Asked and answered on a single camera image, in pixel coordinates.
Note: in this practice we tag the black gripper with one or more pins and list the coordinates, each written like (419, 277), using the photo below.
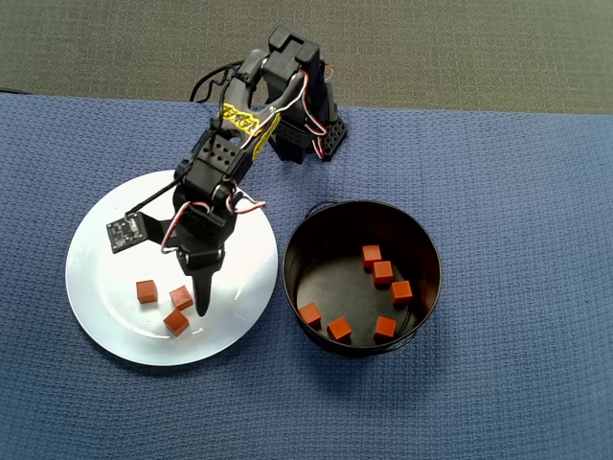
(200, 261)

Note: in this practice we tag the red cube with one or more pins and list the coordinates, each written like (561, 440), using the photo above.
(310, 314)
(146, 291)
(176, 322)
(339, 328)
(401, 292)
(382, 271)
(385, 328)
(371, 255)
(181, 297)

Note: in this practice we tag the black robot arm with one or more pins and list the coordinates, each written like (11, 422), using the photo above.
(292, 52)

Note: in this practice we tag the white round plate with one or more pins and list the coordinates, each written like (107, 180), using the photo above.
(110, 326)

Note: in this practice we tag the black metal bucket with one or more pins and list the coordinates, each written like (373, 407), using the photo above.
(335, 287)

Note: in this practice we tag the blue woven tablecloth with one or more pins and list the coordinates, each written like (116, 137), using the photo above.
(503, 239)

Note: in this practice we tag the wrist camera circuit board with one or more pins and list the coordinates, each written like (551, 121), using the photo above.
(124, 233)

